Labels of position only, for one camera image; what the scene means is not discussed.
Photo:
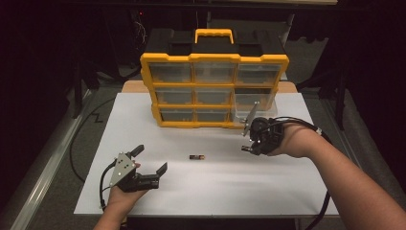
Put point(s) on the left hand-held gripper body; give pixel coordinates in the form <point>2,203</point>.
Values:
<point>123,169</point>

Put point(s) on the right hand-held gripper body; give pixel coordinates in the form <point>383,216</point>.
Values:
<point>268,134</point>

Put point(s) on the black orange battery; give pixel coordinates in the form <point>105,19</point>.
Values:
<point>246,148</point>
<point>197,157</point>

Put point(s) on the clear plastic drawer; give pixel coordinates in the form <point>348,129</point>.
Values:
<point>265,108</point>

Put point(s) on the yellow black drawer organizer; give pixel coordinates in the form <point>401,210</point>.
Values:
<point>212,58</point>

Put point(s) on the person's right hand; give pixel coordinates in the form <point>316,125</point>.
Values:
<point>297,142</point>

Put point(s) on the person's left hand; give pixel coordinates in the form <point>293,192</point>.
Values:
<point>121,200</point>

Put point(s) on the black metal stand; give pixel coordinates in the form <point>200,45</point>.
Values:
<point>341,111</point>
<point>77,102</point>

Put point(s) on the grid of clear drawers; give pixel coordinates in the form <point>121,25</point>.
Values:
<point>172,73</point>

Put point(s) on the aluminium floor rail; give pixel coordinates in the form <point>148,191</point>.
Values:
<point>331,111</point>
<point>48,169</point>

